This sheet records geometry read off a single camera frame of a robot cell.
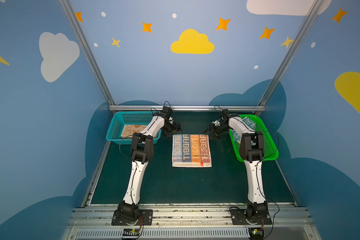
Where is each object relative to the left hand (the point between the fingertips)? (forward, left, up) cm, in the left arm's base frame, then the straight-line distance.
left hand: (176, 131), depth 106 cm
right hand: (-2, -22, +1) cm, 22 cm away
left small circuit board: (-59, +21, -6) cm, 63 cm away
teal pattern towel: (+7, -53, +4) cm, 54 cm away
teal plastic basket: (+7, +40, -1) cm, 40 cm away
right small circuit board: (-59, -42, -6) cm, 73 cm away
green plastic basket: (-16, -61, +3) cm, 63 cm away
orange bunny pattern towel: (+2, +35, -1) cm, 35 cm away
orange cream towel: (-15, -11, -2) cm, 18 cm away
